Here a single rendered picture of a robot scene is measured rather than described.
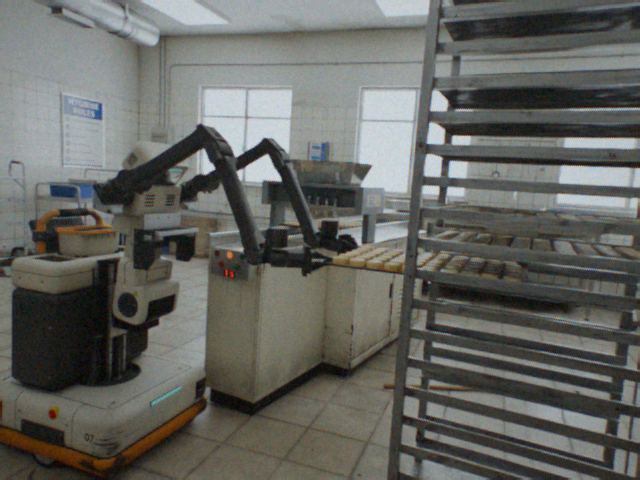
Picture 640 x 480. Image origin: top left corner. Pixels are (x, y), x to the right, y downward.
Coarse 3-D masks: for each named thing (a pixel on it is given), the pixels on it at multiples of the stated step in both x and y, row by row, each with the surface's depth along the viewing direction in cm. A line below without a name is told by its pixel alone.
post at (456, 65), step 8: (456, 64) 176; (456, 72) 176; (448, 136) 179; (448, 168) 180; (440, 176) 181; (448, 176) 180; (440, 192) 182; (440, 200) 182; (440, 224) 183; (432, 288) 186; (432, 296) 186; (432, 312) 187; (432, 320) 187; (432, 344) 189; (424, 384) 191; (424, 408) 192; (424, 432) 193
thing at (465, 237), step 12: (444, 240) 147; (456, 240) 149; (468, 240) 155; (480, 240) 152; (492, 240) 164; (504, 240) 157; (516, 240) 161; (528, 240) 161; (540, 240) 164; (564, 252) 136; (576, 252) 149; (588, 252) 139; (600, 252) 143; (612, 252) 143; (624, 252) 145; (636, 252) 149
